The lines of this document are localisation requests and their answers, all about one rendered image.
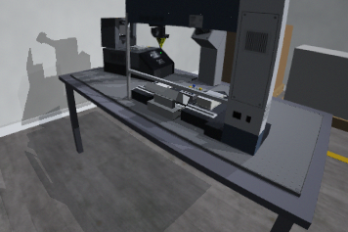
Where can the grey block with round holes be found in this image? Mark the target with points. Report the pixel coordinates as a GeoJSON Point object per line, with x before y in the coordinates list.
{"type": "Point", "coordinates": [192, 99]}

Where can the grey perforated base plate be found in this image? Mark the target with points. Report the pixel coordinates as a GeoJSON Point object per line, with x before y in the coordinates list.
{"type": "Point", "coordinates": [283, 159]}

